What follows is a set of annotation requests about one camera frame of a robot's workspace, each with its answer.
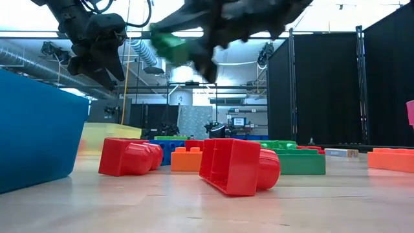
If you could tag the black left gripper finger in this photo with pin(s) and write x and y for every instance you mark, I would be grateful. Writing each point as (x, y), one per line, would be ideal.
(111, 63)
(90, 75)

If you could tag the white cylindrical tank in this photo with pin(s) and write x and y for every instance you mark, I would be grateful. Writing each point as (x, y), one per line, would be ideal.
(181, 75)

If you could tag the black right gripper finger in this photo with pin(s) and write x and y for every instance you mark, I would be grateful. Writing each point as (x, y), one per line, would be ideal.
(187, 21)
(206, 61)

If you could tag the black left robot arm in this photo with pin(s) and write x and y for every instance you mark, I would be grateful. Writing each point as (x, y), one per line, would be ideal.
(69, 19)

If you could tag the wooden block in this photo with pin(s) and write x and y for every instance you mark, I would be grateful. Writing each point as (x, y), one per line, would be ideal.
(341, 152)

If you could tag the black ceiling camera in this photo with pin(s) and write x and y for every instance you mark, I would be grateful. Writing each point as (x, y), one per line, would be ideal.
(55, 52)
(266, 51)

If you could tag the large metal duct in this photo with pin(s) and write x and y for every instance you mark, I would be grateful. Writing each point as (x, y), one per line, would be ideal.
(32, 61)

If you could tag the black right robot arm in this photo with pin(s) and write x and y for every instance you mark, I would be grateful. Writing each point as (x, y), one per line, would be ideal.
(291, 13)

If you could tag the blue toy brick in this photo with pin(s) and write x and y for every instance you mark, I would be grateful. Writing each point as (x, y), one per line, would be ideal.
(169, 150)

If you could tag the green toy brick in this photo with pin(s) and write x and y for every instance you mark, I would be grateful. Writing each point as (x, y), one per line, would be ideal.
(300, 164)
(169, 48)

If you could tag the pink plastic bin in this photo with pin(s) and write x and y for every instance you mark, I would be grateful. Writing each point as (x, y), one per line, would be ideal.
(411, 113)

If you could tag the red chunky toy block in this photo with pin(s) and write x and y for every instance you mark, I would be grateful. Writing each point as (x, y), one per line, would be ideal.
(194, 144)
(119, 158)
(231, 165)

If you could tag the background black robot arm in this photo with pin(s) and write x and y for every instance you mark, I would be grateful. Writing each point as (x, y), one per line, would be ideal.
(168, 129)
(217, 130)

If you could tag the yellow translucent plastic bin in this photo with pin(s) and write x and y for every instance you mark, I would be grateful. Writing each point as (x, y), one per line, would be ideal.
(110, 136)

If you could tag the blue plastic bin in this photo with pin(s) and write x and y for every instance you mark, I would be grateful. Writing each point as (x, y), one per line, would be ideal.
(39, 136)

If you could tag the small monitor screen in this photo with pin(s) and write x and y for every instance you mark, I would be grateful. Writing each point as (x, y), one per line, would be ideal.
(238, 121)

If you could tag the ribbed flexible duct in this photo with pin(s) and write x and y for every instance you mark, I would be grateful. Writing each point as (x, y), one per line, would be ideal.
(142, 51)

